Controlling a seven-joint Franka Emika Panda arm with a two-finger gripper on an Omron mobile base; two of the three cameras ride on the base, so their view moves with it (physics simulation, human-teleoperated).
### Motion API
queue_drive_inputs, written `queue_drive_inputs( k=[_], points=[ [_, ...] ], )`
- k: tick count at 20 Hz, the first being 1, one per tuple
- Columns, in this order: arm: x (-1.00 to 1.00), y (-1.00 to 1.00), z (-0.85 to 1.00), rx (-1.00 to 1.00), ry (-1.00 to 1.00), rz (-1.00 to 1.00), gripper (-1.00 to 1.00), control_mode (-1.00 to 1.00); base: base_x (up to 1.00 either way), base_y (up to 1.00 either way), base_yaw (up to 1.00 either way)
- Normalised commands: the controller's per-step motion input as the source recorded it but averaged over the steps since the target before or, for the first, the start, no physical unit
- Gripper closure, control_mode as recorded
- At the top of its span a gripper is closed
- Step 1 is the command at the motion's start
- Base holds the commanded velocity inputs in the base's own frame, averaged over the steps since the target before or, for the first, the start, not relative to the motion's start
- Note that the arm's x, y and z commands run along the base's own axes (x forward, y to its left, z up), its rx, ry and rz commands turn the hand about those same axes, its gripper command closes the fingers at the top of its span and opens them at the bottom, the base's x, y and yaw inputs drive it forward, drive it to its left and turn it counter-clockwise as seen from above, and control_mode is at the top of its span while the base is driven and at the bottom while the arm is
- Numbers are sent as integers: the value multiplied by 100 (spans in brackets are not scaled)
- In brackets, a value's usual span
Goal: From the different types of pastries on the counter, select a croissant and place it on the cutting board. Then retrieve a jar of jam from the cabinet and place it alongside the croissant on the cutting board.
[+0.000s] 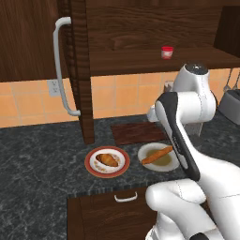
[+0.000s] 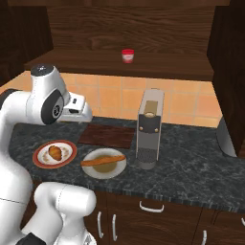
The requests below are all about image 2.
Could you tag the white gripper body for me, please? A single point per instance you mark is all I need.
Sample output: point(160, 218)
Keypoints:
point(78, 115)

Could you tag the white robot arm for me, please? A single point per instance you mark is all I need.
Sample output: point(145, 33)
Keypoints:
point(16, 178)

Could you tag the dark brown cutting board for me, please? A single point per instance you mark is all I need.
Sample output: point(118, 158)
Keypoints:
point(106, 136)

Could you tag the brown croissant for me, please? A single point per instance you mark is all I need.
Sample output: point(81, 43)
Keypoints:
point(55, 152)

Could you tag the red-lidded jam jar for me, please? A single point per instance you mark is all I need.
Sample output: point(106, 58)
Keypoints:
point(127, 56)

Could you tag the dark wooden cabinet door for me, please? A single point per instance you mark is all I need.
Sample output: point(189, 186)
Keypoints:
point(228, 70)
point(19, 38)

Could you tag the long orange baguette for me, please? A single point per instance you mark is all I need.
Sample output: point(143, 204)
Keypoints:
point(102, 160)

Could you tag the red-rimmed white plate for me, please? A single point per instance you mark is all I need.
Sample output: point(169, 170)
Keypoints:
point(41, 158)

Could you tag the plain white plate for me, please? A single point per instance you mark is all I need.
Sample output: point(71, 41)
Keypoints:
point(105, 170)

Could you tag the grey coffee machine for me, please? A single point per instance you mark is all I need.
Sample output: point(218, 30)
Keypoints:
point(149, 130)

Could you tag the dark wooden cupboard door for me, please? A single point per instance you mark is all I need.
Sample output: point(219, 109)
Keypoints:
point(153, 228)
point(92, 207)
point(223, 229)

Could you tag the dark wooden wall cabinet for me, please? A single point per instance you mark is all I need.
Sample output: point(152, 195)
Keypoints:
point(134, 35)

